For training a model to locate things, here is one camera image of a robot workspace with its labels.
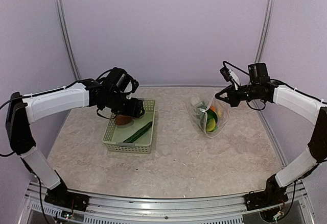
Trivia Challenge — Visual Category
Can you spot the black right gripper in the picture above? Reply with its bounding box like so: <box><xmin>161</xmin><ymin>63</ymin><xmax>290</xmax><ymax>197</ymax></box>
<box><xmin>216</xmin><ymin>82</ymin><xmax>262</xmax><ymax>107</ymax></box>

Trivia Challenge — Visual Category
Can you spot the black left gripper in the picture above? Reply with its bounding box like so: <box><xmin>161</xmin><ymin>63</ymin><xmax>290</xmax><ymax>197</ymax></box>
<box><xmin>106</xmin><ymin>91</ymin><xmax>145</xmax><ymax>118</ymax></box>

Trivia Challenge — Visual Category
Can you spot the clear zip top bag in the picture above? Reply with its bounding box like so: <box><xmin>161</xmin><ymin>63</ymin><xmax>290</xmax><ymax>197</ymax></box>
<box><xmin>186</xmin><ymin>92</ymin><xmax>229</xmax><ymax>138</ymax></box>

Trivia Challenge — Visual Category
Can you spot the green bok choy toy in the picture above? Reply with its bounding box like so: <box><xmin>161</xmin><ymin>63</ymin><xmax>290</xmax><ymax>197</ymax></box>
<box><xmin>194</xmin><ymin>101</ymin><xmax>218</xmax><ymax>132</ymax></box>

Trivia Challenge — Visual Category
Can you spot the yellow lemon toy front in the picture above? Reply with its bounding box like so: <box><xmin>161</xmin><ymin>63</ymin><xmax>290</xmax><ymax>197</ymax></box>
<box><xmin>205</xmin><ymin>118</ymin><xmax>217</xmax><ymax>132</ymax></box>

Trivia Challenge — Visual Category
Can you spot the brown round cake toy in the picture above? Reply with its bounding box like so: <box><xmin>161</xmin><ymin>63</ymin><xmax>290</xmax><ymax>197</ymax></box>
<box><xmin>115</xmin><ymin>115</ymin><xmax>133</xmax><ymax>126</ymax></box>

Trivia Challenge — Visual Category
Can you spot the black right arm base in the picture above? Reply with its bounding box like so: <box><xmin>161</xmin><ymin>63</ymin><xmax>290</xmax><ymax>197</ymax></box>
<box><xmin>244</xmin><ymin>175</ymin><xmax>288</xmax><ymax>211</ymax></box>

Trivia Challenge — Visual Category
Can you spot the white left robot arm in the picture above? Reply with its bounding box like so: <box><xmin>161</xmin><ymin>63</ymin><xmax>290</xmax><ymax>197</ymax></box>
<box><xmin>5</xmin><ymin>67</ymin><xmax>145</xmax><ymax>206</ymax></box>

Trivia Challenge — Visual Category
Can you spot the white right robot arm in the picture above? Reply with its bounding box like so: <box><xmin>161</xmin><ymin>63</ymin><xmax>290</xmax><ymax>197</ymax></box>
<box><xmin>215</xmin><ymin>61</ymin><xmax>326</xmax><ymax>206</ymax></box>

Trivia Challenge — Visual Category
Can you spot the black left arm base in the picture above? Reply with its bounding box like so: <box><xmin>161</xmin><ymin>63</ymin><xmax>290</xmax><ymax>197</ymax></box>
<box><xmin>44</xmin><ymin>184</ymin><xmax>90</xmax><ymax>212</ymax></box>

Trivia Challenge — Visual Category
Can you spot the beige perforated plastic basket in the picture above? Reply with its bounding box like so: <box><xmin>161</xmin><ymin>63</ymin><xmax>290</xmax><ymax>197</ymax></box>
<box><xmin>102</xmin><ymin>99</ymin><xmax>156</xmax><ymax>154</ymax></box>

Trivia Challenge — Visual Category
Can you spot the dark green cucumber toy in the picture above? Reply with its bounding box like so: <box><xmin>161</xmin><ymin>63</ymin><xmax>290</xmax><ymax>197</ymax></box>
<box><xmin>123</xmin><ymin>121</ymin><xmax>153</xmax><ymax>143</ymax></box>

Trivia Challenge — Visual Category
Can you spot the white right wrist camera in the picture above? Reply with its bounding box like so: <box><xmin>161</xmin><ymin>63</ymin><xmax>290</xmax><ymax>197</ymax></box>
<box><xmin>220</xmin><ymin>67</ymin><xmax>241</xmax><ymax>89</ymax></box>

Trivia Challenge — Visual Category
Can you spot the black right camera cable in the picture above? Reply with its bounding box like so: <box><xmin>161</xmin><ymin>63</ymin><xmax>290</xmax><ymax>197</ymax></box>
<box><xmin>222</xmin><ymin>60</ymin><xmax>250</xmax><ymax>77</ymax></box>

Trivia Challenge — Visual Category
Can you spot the right aluminium frame post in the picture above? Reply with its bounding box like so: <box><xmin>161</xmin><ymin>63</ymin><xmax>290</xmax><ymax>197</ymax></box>
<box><xmin>253</xmin><ymin>0</ymin><xmax>275</xmax><ymax>63</ymax></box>

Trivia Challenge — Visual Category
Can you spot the aluminium frame post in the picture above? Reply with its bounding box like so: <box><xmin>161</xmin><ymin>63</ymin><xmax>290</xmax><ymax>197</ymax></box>
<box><xmin>54</xmin><ymin>0</ymin><xmax>81</xmax><ymax>81</ymax></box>
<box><xmin>253</xmin><ymin>0</ymin><xmax>275</xmax><ymax>63</ymax></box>

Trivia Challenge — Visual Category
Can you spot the front aluminium rail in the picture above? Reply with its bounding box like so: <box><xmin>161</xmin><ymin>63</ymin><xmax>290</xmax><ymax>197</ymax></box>
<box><xmin>17</xmin><ymin>182</ymin><xmax>316</xmax><ymax>223</ymax></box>

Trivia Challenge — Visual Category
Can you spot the left aluminium frame post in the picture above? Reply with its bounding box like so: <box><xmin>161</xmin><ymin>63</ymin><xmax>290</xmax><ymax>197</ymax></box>
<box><xmin>54</xmin><ymin>0</ymin><xmax>81</xmax><ymax>81</ymax></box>

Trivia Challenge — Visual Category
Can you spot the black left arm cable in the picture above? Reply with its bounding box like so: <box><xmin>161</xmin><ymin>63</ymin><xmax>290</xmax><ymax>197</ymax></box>
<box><xmin>0</xmin><ymin>95</ymin><xmax>24</xmax><ymax>157</ymax></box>

